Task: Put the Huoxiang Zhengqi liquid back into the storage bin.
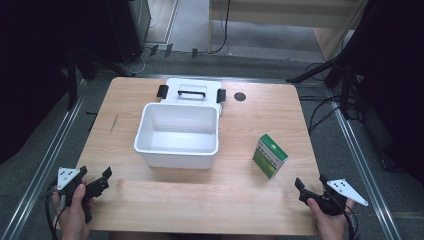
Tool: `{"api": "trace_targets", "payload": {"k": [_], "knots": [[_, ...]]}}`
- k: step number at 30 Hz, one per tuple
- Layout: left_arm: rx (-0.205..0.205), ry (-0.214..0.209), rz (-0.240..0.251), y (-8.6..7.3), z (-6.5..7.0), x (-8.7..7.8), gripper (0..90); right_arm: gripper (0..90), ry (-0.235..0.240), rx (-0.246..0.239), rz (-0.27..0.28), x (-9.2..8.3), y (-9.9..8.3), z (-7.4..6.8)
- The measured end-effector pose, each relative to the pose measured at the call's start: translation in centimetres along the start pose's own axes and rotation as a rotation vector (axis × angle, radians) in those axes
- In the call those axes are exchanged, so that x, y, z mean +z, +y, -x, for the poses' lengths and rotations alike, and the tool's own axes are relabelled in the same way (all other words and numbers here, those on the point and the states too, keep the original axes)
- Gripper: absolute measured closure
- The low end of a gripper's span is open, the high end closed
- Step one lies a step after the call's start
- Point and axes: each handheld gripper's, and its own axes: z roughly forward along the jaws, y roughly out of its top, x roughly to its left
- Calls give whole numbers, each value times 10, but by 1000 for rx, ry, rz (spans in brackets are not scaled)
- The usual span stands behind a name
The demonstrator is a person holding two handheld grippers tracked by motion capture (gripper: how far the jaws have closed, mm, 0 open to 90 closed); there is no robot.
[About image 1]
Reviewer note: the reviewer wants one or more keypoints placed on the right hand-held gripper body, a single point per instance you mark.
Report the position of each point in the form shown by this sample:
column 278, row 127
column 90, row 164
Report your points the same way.
column 345, row 190

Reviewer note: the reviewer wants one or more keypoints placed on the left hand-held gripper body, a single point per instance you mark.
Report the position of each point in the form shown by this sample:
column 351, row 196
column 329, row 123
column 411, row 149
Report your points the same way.
column 68, row 178

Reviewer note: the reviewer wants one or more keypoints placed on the green and white carton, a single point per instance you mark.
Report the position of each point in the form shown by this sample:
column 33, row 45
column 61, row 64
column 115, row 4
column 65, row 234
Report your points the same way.
column 268, row 156

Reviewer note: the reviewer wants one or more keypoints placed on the white plastic storage box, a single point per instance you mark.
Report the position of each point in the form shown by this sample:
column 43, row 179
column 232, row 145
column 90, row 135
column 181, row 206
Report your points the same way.
column 176, row 146

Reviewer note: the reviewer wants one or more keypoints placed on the person's right hand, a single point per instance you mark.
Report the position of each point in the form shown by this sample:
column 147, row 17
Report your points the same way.
column 330, row 225

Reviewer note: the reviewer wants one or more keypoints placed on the person's left hand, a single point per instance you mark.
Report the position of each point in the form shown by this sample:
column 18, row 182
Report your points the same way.
column 72, row 216

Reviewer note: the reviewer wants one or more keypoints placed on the black tripod stand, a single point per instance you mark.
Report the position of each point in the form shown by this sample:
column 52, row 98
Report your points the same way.
column 336, row 71
column 72, row 83

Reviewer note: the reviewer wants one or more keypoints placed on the black round table grommet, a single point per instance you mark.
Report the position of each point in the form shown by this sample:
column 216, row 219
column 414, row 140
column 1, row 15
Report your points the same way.
column 240, row 96

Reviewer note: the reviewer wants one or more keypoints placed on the black cabinet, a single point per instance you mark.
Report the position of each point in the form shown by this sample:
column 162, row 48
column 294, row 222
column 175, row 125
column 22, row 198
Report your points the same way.
column 125, row 30

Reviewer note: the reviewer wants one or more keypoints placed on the light wooden furniture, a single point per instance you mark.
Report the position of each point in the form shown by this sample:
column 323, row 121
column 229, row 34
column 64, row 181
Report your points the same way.
column 283, row 16

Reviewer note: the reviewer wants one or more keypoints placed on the metal floor rail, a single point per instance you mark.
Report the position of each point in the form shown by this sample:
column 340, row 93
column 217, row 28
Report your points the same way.
column 365, row 170
column 40, row 166

